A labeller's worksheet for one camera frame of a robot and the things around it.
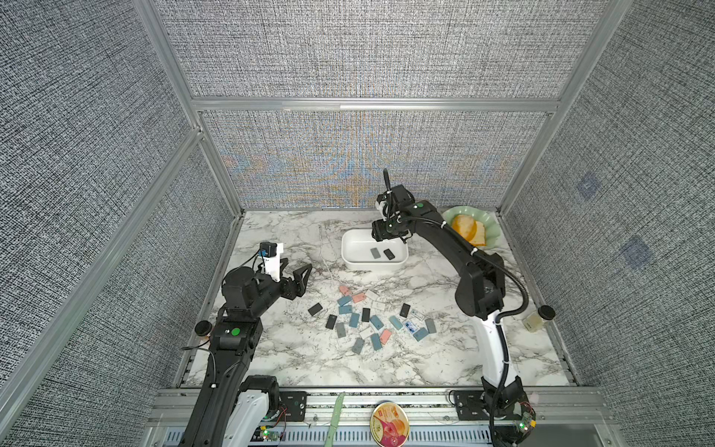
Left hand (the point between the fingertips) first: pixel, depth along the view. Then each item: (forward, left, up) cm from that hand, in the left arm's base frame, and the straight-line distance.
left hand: (303, 260), depth 72 cm
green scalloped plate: (+28, -69, -23) cm, 78 cm away
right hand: (+21, -23, -11) cm, 33 cm away
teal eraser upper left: (+1, -10, -25) cm, 27 cm away
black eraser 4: (-4, -30, -25) cm, 39 cm away
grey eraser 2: (-9, -9, -26) cm, 29 cm away
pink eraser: (+4, -10, -25) cm, 27 cm away
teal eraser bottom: (-14, -19, -25) cm, 34 cm away
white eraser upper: (+3, -19, -26) cm, 32 cm away
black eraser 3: (-5, -17, -26) cm, 31 cm away
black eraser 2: (-5, -6, -26) cm, 27 cm away
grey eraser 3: (-14, -14, -25) cm, 32 cm away
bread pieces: (+24, -58, -19) cm, 65 cm away
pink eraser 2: (+1, -15, -25) cm, 29 cm away
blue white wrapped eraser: (-9, -31, -26) cm, 41 cm away
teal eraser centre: (-8, -21, -25) cm, 34 cm away
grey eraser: (+20, -22, -26) cm, 40 cm away
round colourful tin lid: (-34, -21, -22) cm, 46 cm away
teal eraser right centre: (-8, -26, -25) cm, 37 cm away
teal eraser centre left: (-6, -13, -26) cm, 29 cm away
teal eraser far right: (-11, -33, -25) cm, 43 cm away
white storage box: (+21, -17, -26) cm, 38 cm away
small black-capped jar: (-11, -67, -20) cm, 70 cm away
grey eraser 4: (-9, -37, -26) cm, 46 cm away
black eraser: (-1, 0, -26) cm, 26 cm away
